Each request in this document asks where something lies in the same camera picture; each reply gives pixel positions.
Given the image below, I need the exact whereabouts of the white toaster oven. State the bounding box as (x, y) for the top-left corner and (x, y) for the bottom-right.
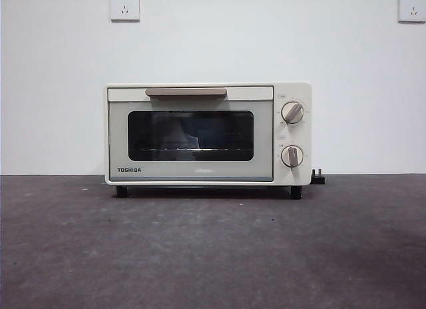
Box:
(105, 81), (314, 200)

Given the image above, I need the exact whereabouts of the black power plug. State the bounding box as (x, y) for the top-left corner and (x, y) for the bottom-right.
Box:
(311, 168), (327, 185)

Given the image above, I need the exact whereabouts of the white wall socket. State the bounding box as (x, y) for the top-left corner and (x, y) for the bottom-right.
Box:
(110, 0), (141, 23)
(397, 0), (426, 23)

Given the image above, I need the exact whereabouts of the beige round oven knob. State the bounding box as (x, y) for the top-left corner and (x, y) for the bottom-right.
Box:
(281, 101), (305, 125)
(280, 145), (305, 170)

